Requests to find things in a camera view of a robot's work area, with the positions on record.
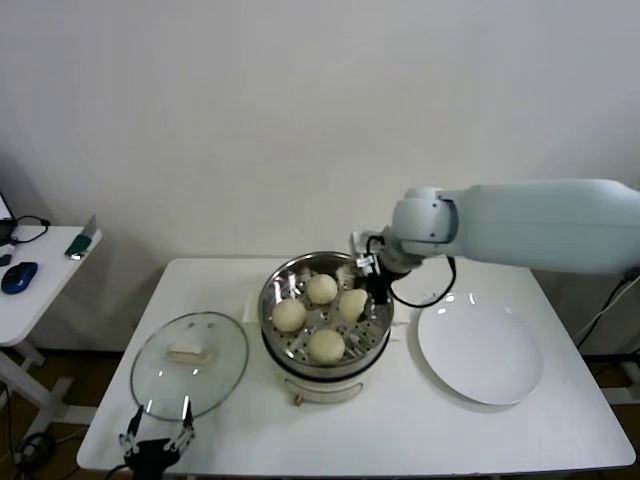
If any white steamed baozi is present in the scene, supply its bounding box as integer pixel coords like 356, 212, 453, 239
308, 328, 346, 365
306, 273, 339, 305
272, 298, 308, 334
338, 288, 372, 324

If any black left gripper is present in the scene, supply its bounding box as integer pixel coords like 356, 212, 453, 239
118, 399, 196, 471

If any large white plate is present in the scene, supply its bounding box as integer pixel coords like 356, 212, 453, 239
416, 291, 544, 406

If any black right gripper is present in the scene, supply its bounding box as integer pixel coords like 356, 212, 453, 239
368, 263, 394, 307

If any blue computer mouse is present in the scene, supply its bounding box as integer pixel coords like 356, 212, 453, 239
0, 261, 39, 295

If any stainless steel steamer basket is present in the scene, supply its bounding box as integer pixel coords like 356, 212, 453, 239
257, 251, 395, 370

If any white electric cooker base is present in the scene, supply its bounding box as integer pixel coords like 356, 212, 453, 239
242, 292, 410, 407

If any white side desk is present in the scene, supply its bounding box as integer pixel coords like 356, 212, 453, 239
0, 225, 104, 431

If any black floor cable coil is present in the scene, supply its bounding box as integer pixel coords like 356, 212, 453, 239
14, 430, 57, 469

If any round glass pot lid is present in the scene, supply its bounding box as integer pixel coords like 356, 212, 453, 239
129, 311, 250, 424

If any black desk cable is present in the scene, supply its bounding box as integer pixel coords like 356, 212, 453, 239
8, 215, 50, 246

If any black and white wall cable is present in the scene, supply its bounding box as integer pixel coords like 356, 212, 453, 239
573, 272, 640, 349

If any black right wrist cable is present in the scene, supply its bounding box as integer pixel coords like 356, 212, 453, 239
387, 255, 457, 309

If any green handled scraper tool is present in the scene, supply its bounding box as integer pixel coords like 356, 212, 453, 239
63, 215, 97, 261

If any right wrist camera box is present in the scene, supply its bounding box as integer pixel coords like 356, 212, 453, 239
349, 229, 389, 274

